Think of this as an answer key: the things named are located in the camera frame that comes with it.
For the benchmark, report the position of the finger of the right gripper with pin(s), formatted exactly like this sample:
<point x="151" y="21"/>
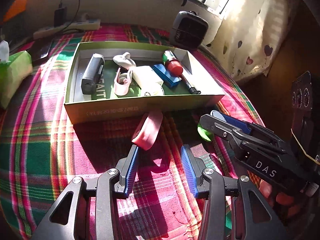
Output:
<point x="236" y="137"/>
<point x="249" y="128"/>

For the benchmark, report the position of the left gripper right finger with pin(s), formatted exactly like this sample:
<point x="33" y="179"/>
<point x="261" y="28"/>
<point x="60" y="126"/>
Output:
<point x="252" y="217"/>

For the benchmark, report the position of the white round plug adapter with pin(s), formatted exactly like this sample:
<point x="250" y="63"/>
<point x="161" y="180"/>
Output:
<point x="155" y="90"/>

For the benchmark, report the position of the white wall charger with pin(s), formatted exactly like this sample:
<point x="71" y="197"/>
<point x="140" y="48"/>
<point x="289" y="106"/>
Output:
<point x="144" y="76"/>

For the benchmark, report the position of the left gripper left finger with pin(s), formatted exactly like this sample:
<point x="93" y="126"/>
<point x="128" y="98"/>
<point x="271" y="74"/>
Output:
<point x="68" y="217"/>

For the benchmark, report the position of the white computer mouse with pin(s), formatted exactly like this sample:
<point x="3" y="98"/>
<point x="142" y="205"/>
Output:
<point x="124" y="61"/>

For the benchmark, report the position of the black phone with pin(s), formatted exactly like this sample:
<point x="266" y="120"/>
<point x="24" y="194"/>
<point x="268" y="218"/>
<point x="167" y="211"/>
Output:
<point x="40" y="50"/>

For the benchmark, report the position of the green white cardboard box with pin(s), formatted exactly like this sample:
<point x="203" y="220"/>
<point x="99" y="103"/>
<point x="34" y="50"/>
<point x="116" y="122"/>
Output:
<point x="104" y="104"/>

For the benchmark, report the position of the brown bottle red cap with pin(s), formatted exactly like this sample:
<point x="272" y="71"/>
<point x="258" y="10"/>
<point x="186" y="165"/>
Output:
<point x="171" y="63"/>

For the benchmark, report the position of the green tissue pack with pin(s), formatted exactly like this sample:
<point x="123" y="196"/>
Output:
<point x="14" y="69"/>

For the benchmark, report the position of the black small fan heater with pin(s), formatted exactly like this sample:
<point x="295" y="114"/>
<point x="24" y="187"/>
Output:
<point x="188" y="30"/>

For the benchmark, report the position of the black charger with cable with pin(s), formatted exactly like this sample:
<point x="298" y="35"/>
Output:
<point x="60" y="16"/>

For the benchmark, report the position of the long black tube case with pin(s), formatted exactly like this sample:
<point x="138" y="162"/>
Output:
<point x="190" y="87"/>

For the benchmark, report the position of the orange tray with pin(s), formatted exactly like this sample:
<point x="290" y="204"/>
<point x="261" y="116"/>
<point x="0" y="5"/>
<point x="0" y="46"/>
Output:
<point x="17" y="7"/>

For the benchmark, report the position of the green round disc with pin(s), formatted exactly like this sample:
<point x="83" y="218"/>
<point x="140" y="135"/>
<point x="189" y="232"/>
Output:
<point x="204" y="134"/>

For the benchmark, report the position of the person's right hand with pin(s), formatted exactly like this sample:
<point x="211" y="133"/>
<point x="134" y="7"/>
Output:
<point x="284" y="205"/>

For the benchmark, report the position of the blue usb stick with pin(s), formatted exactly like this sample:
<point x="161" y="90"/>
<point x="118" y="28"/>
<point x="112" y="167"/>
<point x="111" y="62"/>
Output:
<point x="169" y="80"/>

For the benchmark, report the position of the white power strip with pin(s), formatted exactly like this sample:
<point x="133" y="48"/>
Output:
<point x="93" y="24"/>

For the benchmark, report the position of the heart pattern curtain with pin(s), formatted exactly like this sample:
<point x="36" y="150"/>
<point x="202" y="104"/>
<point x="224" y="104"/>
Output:
<point x="250" y="35"/>

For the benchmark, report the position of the black rectangular power bank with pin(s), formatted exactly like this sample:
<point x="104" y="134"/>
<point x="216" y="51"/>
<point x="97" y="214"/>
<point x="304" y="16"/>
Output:
<point x="92" y="74"/>

